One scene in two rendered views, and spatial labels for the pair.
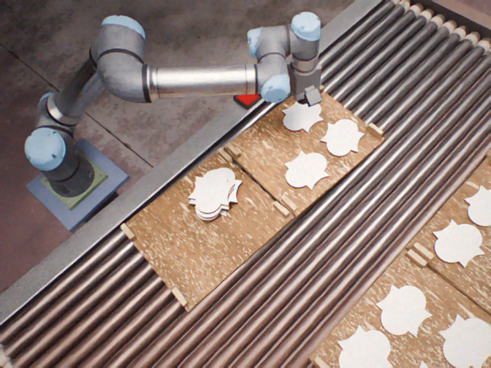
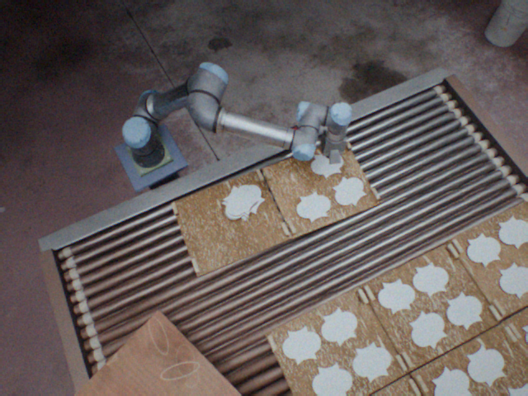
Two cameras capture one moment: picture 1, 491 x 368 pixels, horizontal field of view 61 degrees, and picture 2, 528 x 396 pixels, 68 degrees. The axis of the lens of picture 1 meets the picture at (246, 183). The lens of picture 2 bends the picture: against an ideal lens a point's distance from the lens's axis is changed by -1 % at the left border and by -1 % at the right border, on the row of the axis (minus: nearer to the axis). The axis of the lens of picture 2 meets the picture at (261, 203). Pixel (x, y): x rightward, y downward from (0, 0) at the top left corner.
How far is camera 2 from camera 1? 0.42 m
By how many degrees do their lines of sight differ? 8
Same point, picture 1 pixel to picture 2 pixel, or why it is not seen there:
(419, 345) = (339, 351)
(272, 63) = (307, 134)
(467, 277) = (392, 320)
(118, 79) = (199, 113)
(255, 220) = (264, 231)
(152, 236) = (190, 217)
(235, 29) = (318, 50)
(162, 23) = (258, 24)
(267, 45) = (308, 119)
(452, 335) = (364, 354)
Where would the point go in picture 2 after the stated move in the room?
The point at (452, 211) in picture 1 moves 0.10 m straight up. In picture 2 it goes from (403, 272) to (412, 266)
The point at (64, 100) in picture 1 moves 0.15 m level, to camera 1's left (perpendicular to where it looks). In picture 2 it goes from (159, 103) to (124, 99)
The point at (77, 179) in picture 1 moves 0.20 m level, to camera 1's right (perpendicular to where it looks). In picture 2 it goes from (151, 157) to (194, 163)
